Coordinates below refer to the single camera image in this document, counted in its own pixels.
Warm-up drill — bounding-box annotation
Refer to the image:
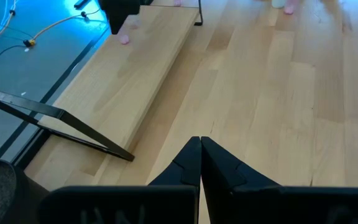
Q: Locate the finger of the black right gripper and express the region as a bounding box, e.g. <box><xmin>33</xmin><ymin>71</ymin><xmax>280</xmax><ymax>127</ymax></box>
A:
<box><xmin>107</xmin><ymin>12</ymin><xmax>127</xmax><ymax>34</ymax></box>

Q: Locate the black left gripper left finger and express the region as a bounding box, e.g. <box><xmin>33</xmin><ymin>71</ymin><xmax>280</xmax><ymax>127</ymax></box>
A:
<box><xmin>39</xmin><ymin>136</ymin><xmax>202</xmax><ymax>224</ymax></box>

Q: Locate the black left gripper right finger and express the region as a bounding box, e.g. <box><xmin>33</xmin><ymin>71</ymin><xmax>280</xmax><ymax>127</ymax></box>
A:
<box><xmin>201</xmin><ymin>136</ymin><xmax>358</xmax><ymax>224</ymax></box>

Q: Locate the black flat bar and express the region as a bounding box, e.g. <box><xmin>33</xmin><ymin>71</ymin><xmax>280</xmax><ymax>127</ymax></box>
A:
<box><xmin>74</xmin><ymin>0</ymin><xmax>92</xmax><ymax>9</ymax></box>

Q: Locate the wooden shelf with black frame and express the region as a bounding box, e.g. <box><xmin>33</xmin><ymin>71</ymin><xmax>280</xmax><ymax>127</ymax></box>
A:
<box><xmin>0</xmin><ymin>0</ymin><xmax>204</xmax><ymax>162</ymax></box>

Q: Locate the beige floor cable with connectors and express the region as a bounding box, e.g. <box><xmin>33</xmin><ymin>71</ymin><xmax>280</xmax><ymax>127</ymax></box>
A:
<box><xmin>22</xmin><ymin>8</ymin><xmax>101</xmax><ymax>48</ymax></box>

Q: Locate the black aluminium table frame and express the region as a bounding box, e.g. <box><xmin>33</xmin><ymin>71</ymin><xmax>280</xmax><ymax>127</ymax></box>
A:
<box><xmin>0</xmin><ymin>26</ymin><xmax>111</xmax><ymax>170</ymax></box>

